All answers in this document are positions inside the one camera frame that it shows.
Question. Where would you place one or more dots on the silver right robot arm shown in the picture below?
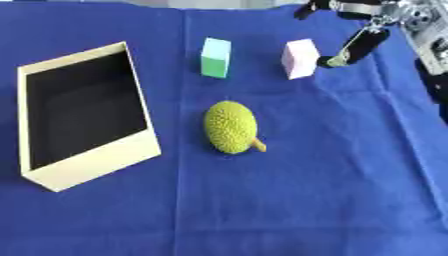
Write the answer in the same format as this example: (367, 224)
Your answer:
(429, 40)

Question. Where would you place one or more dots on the pink block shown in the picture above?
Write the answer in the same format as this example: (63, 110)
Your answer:
(300, 59)

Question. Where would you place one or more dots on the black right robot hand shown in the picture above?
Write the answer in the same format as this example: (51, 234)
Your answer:
(364, 42)

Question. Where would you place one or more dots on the tan box with black inside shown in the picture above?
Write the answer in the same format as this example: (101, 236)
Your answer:
(84, 116)

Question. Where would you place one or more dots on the green block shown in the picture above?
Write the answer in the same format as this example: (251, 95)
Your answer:
(215, 58)

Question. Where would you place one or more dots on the green toy durian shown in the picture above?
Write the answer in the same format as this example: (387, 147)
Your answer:
(231, 127)

